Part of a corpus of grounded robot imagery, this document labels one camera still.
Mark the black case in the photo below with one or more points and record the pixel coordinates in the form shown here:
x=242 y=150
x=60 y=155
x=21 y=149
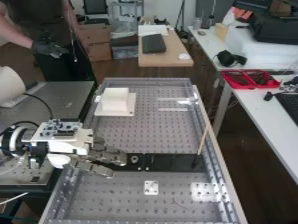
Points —
x=274 y=28

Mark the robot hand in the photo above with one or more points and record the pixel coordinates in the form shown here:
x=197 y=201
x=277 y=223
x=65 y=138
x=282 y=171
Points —
x=66 y=141

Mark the grey plastic bin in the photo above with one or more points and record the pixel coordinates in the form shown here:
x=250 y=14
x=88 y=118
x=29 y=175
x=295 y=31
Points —
x=124 y=52

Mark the black keyboard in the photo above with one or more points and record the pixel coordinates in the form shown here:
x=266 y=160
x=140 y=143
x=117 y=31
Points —
x=153 y=43
x=290 y=106

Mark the cardboard box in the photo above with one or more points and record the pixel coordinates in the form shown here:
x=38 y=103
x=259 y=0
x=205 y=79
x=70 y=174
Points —
x=100 y=52
x=94 y=33

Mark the black plate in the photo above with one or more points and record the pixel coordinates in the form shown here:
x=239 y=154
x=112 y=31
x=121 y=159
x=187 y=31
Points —
x=168 y=163

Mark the black headphones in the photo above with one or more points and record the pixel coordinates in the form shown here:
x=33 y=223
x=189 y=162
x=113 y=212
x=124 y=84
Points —
x=230 y=58

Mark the clear box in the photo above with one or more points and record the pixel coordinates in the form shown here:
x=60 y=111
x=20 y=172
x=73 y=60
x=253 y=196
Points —
x=146 y=81
x=221 y=186

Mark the thin stick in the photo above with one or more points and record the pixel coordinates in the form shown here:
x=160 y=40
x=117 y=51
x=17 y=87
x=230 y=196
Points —
x=203 y=133

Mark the small white box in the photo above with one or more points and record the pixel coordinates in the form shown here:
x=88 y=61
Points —
x=114 y=100

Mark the white mouse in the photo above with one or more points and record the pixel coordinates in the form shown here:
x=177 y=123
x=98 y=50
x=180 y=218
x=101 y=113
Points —
x=183 y=56

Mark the wooden desk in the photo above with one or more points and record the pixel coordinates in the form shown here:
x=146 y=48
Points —
x=164 y=58

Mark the person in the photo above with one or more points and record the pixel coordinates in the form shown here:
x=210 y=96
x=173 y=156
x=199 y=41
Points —
x=53 y=20

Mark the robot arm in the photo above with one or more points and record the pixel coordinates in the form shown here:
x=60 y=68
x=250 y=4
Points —
x=19 y=141

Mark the small wooden box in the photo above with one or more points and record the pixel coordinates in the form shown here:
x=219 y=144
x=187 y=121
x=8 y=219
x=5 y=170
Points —
x=221 y=31

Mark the white desk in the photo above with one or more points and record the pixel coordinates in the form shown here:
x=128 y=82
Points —
x=261 y=116
x=270 y=55

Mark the red tray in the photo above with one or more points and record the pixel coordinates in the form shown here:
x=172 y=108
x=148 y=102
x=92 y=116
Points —
x=263 y=78
x=238 y=79

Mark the small black device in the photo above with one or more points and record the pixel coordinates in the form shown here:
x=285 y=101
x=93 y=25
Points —
x=267 y=96

